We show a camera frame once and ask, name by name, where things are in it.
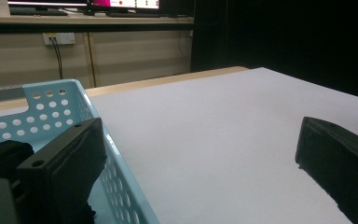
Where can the white wall socket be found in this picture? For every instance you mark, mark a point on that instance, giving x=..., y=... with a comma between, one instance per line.
x=63, y=38

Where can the black keyboard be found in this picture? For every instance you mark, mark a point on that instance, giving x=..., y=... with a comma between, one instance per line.
x=34, y=12
x=133, y=14

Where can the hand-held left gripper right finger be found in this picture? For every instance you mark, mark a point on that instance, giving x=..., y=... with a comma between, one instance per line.
x=338, y=161

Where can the light blue plastic basket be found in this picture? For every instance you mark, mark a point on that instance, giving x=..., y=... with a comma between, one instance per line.
x=54, y=91

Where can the monitor with pink screen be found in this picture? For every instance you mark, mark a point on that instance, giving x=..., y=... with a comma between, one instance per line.
x=124, y=3

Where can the monitor with white screen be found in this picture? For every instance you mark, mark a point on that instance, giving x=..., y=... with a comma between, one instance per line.
x=43, y=2

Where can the beige cabinet with dark top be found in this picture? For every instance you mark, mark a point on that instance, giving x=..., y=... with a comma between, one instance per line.
x=130, y=53

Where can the black curtain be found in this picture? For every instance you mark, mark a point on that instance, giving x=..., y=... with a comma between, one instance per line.
x=292, y=40

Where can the wooden table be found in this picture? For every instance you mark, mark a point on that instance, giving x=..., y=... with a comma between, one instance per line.
x=155, y=82

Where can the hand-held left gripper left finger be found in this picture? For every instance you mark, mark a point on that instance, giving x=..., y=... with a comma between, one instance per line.
x=62, y=174

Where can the black pants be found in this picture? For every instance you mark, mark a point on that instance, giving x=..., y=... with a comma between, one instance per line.
x=3, y=155

